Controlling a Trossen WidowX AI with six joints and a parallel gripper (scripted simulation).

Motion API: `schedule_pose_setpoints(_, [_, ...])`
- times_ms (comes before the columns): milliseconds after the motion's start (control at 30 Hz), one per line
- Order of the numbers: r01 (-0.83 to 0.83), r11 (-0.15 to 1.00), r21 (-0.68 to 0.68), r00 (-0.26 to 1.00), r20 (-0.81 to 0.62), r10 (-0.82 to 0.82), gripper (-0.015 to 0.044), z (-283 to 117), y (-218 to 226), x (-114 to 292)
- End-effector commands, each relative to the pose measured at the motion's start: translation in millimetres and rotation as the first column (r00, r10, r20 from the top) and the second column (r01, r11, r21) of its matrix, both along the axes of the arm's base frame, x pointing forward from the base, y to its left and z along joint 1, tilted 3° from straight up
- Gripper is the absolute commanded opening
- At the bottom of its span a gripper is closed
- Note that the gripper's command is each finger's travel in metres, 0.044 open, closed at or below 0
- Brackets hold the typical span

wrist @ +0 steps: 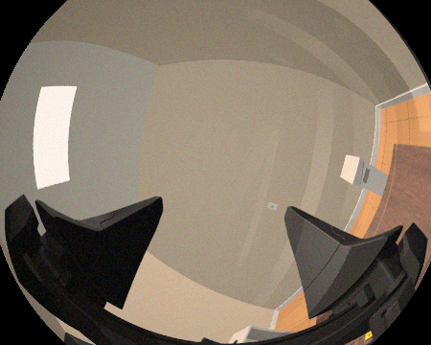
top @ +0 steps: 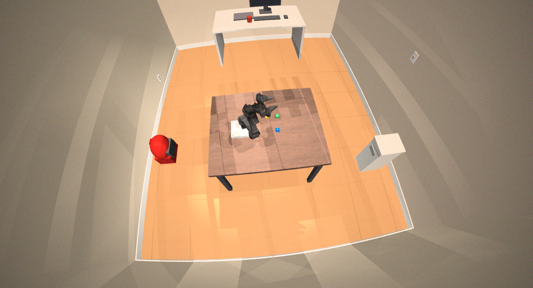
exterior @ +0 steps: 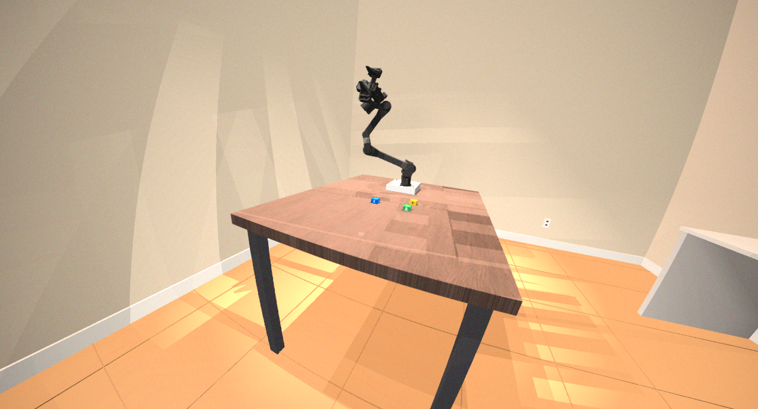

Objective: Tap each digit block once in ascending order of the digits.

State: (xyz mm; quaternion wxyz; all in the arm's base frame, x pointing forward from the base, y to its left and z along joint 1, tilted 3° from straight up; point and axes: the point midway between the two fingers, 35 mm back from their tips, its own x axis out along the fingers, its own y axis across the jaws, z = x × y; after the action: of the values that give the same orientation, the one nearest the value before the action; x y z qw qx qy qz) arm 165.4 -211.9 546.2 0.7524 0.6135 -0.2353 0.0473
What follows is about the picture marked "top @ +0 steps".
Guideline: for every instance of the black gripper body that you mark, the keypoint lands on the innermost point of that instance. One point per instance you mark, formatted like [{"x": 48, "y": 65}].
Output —
[{"x": 259, "y": 104}]

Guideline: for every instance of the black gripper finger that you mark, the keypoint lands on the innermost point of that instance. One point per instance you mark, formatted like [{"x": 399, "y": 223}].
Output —
[
  {"x": 271, "y": 108},
  {"x": 265, "y": 98}
]

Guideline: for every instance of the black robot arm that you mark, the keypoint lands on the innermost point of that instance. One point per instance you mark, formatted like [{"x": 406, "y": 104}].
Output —
[{"x": 249, "y": 120}]

